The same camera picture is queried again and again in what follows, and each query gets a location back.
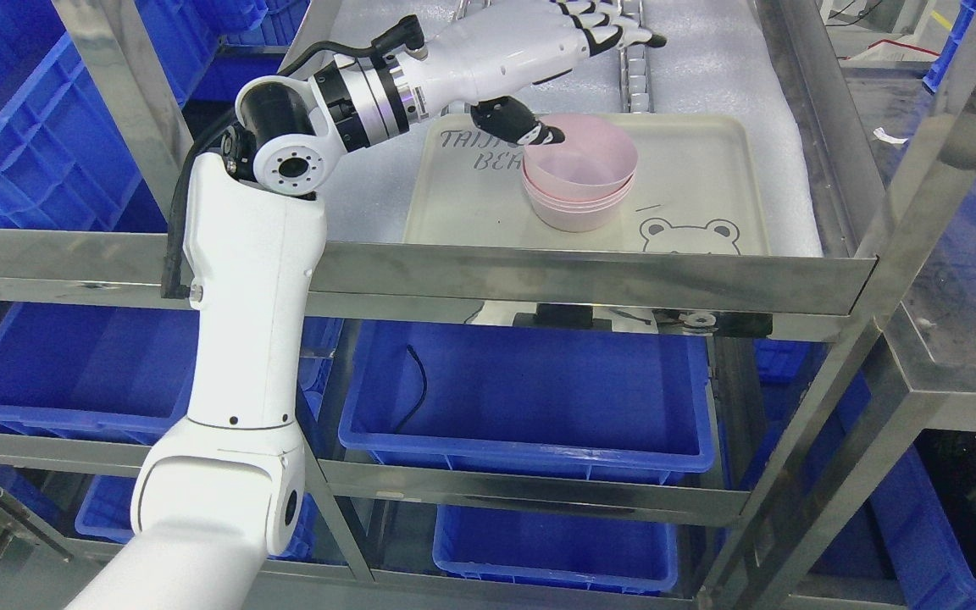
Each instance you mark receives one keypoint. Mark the steel table cart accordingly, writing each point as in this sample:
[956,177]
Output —
[962,254]

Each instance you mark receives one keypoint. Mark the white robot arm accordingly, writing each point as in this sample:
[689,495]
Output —
[222,491]

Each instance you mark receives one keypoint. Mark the stacked pink bowls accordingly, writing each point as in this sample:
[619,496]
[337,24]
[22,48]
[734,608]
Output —
[572,216]

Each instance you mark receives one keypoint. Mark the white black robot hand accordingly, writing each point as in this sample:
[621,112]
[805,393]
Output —
[484,59]

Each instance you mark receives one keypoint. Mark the blue bin with helmet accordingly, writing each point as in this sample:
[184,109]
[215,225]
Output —
[927,526]

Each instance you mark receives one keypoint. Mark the pink ikea bowl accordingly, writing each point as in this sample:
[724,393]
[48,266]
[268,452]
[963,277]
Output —
[596,158]

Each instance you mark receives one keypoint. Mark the blue bin bottom centre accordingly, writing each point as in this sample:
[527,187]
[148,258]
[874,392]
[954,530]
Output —
[590,554]

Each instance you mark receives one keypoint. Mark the steel shelf rack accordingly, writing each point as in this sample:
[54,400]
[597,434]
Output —
[840,443]

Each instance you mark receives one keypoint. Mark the blue bin under shelf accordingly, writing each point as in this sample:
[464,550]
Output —
[577,404]
[95,374]

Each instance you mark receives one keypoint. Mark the blue bin under shelf left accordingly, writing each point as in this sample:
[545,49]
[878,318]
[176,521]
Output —
[95,374]

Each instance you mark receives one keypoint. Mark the blue bin upper left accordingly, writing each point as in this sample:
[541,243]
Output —
[89,95]

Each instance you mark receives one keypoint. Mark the beige bear tray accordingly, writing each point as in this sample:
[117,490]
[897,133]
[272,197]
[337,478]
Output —
[695,191]

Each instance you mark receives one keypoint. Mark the blue bin under shelf centre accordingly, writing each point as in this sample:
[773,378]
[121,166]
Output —
[577,404]

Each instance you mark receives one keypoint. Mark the white paper scrap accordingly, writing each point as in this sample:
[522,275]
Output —
[882,135]

